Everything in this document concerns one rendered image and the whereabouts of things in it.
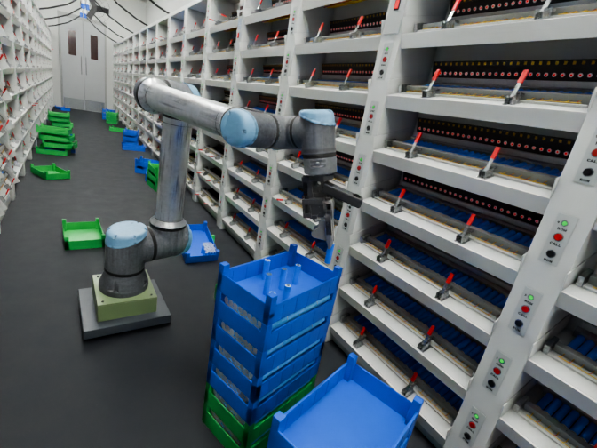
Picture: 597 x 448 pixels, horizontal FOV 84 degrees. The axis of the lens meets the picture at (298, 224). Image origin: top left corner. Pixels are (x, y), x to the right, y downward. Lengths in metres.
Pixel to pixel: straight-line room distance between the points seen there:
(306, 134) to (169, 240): 0.86
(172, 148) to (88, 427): 0.95
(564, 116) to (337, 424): 0.88
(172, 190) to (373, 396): 1.04
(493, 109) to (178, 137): 1.06
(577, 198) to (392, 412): 0.66
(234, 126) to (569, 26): 0.80
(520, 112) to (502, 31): 0.23
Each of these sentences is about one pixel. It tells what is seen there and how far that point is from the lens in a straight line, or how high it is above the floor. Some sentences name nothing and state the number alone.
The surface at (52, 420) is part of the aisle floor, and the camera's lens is 1.34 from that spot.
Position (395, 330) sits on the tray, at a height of 0.29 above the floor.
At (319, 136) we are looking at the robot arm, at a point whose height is 0.92.
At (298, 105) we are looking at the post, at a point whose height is 1.00.
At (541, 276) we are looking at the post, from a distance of 1.02.
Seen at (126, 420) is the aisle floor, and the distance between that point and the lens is 1.29.
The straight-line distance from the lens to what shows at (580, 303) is 1.00.
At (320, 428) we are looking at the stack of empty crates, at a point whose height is 0.32.
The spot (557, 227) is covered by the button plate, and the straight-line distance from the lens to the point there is 0.99.
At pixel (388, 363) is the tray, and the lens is 1.45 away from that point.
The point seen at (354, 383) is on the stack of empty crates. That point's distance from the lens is 0.99.
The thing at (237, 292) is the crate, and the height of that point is 0.51.
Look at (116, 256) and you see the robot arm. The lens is 1.48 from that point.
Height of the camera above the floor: 0.97
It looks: 18 degrees down
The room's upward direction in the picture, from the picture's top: 11 degrees clockwise
